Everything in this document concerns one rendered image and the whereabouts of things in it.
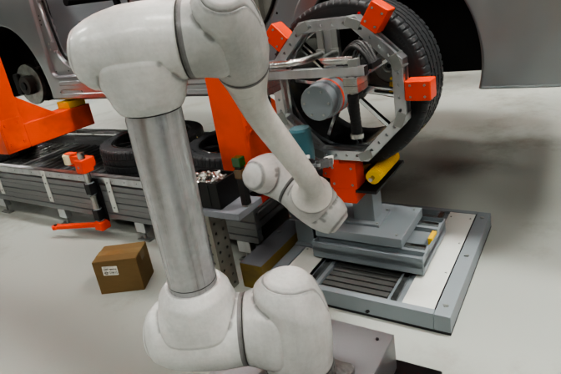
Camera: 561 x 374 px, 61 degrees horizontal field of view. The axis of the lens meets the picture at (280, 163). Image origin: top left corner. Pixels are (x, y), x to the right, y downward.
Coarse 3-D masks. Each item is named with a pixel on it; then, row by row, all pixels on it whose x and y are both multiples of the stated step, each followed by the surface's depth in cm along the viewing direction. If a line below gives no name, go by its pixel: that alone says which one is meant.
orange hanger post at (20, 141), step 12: (0, 60) 301; (0, 72) 301; (0, 84) 301; (0, 96) 302; (12, 96) 308; (0, 108) 302; (12, 108) 308; (0, 120) 303; (12, 120) 308; (0, 132) 304; (12, 132) 309; (24, 132) 316; (0, 144) 310; (12, 144) 308; (24, 144) 316
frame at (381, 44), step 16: (352, 16) 166; (304, 32) 177; (368, 32) 165; (288, 48) 183; (384, 48) 164; (400, 64) 163; (400, 80) 165; (288, 96) 197; (400, 96) 167; (288, 112) 198; (400, 112) 169; (288, 128) 197; (400, 128) 172; (320, 144) 197; (384, 144) 177; (368, 160) 183
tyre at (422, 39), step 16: (336, 0) 176; (352, 0) 173; (368, 0) 174; (384, 0) 180; (304, 16) 184; (320, 16) 181; (336, 16) 177; (400, 16) 171; (416, 16) 181; (384, 32) 170; (400, 32) 167; (416, 32) 171; (400, 48) 170; (416, 48) 167; (432, 48) 178; (416, 64) 169; (432, 64) 174; (416, 112) 175; (432, 112) 189; (416, 128) 178; (400, 144) 183
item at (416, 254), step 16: (432, 224) 211; (320, 240) 220; (336, 240) 215; (416, 240) 207; (432, 240) 201; (320, 256) 217; (336, 256) 211; (352, 256) 207; (368, 256) 202; (384, 256) 198; (400, 256) 194; (416, 256) 196; (432, 256) 202; (416, 272) 193
